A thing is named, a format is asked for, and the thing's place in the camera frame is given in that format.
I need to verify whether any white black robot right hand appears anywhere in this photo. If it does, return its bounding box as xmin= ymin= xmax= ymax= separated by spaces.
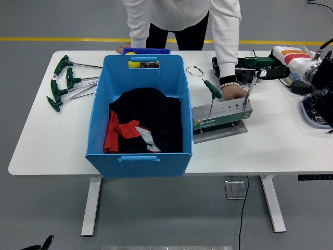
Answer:
xmin=255 ymin=46 xmax=317 ymax=80

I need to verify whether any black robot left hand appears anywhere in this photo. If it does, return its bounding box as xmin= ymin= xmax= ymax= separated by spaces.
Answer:
xmin=20 ymin=235 xmax=55 ymax=250

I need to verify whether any person's right hand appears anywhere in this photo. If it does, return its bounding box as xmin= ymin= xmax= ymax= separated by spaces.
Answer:
xmin=116 ymin=43 xmax=132 ymax=54

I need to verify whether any person's left hand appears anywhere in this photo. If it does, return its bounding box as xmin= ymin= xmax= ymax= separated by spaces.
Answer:
xmin=222 ymin=85 xmax=251 ymax=104

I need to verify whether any small green T-handle hex wrench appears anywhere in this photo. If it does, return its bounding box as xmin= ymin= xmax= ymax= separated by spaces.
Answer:
xmin=202 ymin=79 xmax=223 ymax=115

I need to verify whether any green grey wrench holder stand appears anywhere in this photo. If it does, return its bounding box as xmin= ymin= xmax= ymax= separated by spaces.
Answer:
xmin=191 ymin=97 xmax=253 ymax=144

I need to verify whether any large green T-handle hex wrench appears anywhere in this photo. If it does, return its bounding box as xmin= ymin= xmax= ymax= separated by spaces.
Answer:
xmin=243 ymin=56 xmax=277 ymax=107

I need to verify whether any light blue plastic box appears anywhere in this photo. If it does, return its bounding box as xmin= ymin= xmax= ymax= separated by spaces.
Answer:
xmin=85 ymin=54 xmax=194 ymax=179

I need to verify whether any black wrist watch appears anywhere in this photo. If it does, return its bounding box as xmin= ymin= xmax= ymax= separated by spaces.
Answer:
xmin=218 ymin=74 xmax=237 ymax=85

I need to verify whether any tan strip of resistors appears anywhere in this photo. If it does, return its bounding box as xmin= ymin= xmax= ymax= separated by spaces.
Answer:
xmin=285 ymin=72 xmax=300 ymax=86

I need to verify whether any yellow ball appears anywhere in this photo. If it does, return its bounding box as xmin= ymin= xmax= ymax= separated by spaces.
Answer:
xmin=125 ymin=52 xmax=143 ymax=69

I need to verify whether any black plastic tray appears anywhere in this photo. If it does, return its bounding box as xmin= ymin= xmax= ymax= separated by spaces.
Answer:
xmin=212 ymin=56 xmax=271 ymax=85

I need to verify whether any dark blue plastic bin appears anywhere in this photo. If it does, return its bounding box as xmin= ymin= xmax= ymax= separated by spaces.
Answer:
xmin=122 ymin=47 xmax=172 ymax=56

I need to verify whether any black power adapter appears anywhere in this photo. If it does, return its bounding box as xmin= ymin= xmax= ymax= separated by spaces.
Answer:
xmin=290 ymin=80 xmax=313 ymax=95

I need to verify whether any white table leg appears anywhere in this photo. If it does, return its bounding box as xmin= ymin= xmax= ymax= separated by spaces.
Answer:
xmin=260 ymin=174 xmax=287 ymax=233
xmin=81 ymin=177 xmax=103 ymax=237

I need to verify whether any pale blue tray of components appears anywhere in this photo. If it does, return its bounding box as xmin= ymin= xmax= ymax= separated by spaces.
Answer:
xmin=301 ymin=95 xmax=332 ymax=129

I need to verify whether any person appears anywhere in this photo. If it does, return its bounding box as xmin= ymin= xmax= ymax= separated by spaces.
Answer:
xmin=116 ymin=0 xmax=251 ymax=104

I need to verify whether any black red cloth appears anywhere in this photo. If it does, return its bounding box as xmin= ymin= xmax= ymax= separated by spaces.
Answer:
xmin=103 ymin=87 xmax=184 ymax=154

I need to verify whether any metal floor plate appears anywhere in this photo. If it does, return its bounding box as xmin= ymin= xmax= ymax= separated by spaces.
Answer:
xmin=224 ymin=180 xmax=247 ymax=200

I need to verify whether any black table control panel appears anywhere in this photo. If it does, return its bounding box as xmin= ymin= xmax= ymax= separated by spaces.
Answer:
xmin=298 ymin=174 xmax=333 ymax=181

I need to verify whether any white bead bracelet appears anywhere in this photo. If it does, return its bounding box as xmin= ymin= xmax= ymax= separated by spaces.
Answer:
xmin=219 ymin=82 xmax=240 ymax=90

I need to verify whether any black adapter cable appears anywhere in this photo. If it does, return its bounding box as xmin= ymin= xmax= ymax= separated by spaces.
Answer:
xmin=252 ymin=49 xmax=293 ymax=91

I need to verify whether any thin wire loop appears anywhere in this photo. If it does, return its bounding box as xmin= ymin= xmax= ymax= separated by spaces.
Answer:
xmin=186 ymin=66 xmax=204 ymax=78

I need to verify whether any black background cable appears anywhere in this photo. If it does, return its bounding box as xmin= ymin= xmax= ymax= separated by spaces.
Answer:
xmin=306 ymin=0 xmax=333 ymax=14

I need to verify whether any black floor cable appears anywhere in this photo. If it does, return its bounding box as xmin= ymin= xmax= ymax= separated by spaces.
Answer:
xmin=238 ymin=176 xmax=250 ymax=250

